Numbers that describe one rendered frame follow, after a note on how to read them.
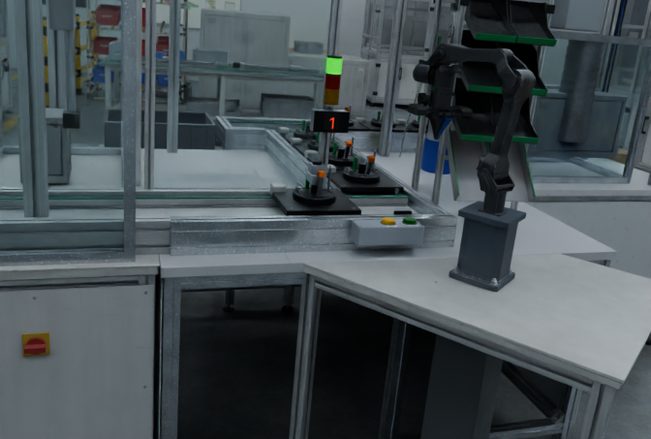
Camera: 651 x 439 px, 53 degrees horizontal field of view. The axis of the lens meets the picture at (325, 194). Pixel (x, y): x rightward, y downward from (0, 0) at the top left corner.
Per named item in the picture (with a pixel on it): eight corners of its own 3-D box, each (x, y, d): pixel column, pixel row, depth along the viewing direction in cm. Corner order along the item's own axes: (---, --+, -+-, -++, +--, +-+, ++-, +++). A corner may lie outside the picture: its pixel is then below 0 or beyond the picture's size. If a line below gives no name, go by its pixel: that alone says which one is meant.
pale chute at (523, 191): (530, 203, 221) (535, 196, 217) (493, 201, 219) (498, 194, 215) (516, 134, 235) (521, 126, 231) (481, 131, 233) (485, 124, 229)
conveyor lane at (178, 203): (431, 240, 213) (435, 211, 210) (169, 247, 187) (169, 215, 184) (396, 213, 239) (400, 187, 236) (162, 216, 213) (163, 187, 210)
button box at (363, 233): (421, 244, 197) (424, 225, 195) (356, 246, 190) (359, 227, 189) (412, 236, 203) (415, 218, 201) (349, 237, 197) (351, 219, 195)
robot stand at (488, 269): (496, 293, 177) (508, 223, 171) (448, 276, 185) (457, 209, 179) (514, 277, 188) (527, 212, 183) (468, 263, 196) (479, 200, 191)
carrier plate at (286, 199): (360, 216, 202) (361, 209, 202) (286, 217, 195) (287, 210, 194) (337, 194, 224) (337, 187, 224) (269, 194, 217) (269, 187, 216)
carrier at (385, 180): (403, 192, 233) (407, 158, 230) (340, 192, 226) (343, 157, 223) (378, 174, 255) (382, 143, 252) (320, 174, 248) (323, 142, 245)
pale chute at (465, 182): (491, 203, 217) (496, 196, 213) (453, 201, 215) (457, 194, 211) (480, 133, 230) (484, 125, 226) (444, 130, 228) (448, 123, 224)
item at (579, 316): (621, 391, 139) (624, 380, 138) (294, 268, 188) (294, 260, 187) (672, 294, 195) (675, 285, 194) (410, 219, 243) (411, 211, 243)
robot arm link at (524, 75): (539, 73, 169) (519, 66, 173) (523, 72, 164) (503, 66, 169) (506, 185, 181) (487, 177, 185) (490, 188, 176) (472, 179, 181)
